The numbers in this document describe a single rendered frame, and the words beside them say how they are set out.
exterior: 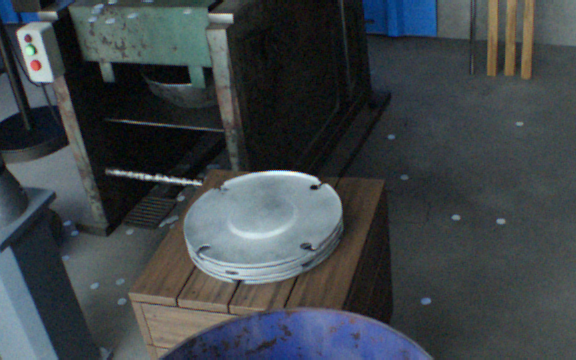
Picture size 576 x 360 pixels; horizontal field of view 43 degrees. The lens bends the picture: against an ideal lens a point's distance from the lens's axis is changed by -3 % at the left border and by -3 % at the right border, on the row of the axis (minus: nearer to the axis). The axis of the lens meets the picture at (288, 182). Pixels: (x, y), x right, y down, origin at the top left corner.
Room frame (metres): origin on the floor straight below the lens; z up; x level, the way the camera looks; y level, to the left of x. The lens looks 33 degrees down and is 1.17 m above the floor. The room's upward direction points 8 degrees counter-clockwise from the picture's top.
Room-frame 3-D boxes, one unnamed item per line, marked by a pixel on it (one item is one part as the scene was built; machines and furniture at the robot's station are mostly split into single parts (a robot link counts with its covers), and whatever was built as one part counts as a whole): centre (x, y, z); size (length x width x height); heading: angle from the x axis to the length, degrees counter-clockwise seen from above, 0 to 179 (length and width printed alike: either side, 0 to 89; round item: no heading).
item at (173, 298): (1.12, 0.06, 0.18); 0.40 x 0.38 x 0.35; 159
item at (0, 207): (1.17, 0.57, 0.50); 0.15 x 0.15 x 0.10
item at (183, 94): (1.86, 0.18, 0.36); 0.34 x 0.34 x 0.10
